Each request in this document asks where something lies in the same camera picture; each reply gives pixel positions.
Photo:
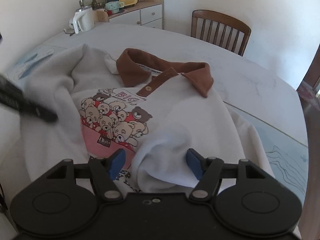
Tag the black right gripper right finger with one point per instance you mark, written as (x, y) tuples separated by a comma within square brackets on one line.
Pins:
[(243, 196)]

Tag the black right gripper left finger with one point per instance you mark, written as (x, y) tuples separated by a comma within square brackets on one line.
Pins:
[(67, 197)]

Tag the white polo shirt brown collar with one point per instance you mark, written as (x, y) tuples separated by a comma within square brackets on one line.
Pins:
[(152, 109)]

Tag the blue white patterned table mat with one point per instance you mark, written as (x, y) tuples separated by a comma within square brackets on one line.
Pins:
[(288, 158)]

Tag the white electric kettle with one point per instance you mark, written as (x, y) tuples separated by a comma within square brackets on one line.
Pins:
[(83, 19)]

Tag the wooden knife block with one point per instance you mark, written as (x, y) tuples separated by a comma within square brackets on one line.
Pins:
[(101, 16)]

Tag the mint green mug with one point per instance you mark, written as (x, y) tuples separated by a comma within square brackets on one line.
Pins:
[(114, 7)]

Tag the white wood-top sideboard cabinet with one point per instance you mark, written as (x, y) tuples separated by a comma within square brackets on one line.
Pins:
[(147, 13)]

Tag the brown wooden slatted chair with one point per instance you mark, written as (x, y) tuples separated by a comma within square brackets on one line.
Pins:
[(220, 30)]

